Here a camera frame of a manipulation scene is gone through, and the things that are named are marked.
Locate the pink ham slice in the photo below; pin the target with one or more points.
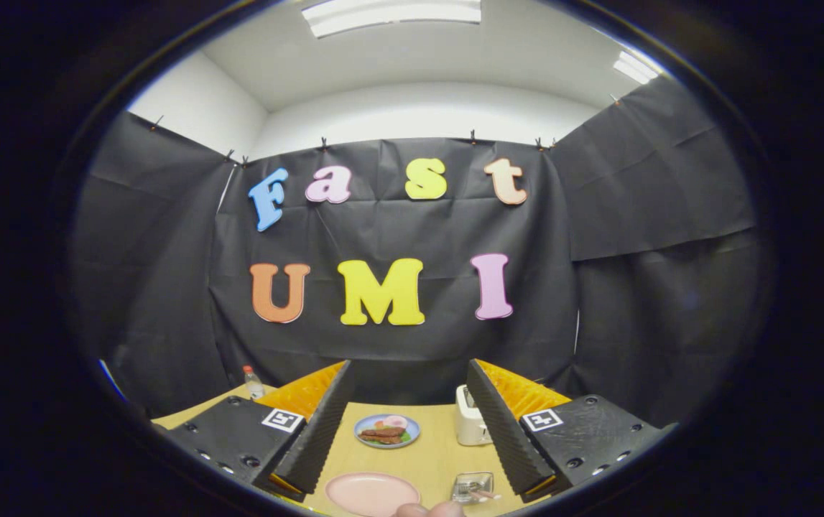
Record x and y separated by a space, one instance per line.
395 421

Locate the long ceiling light panel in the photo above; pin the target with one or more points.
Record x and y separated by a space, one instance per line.
390 16

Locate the blue plate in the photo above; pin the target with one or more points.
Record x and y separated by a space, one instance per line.
365 429

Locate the clear water bottle red label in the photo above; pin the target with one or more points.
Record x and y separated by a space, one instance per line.
253 386

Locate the pink plate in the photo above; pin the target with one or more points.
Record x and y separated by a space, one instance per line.
372 494

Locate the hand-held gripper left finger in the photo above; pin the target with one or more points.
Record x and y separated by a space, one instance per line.
318 438

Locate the brown grilled sausage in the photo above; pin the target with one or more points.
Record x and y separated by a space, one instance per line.
381 432

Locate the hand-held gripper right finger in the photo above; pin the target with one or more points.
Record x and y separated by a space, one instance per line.
505 438

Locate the black backdrop cloth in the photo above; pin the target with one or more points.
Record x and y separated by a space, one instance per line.
397 230

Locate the small ceiling light panel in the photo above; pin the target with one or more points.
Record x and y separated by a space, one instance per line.
636 67

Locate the white toaster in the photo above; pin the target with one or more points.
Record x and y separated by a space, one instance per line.
468 425

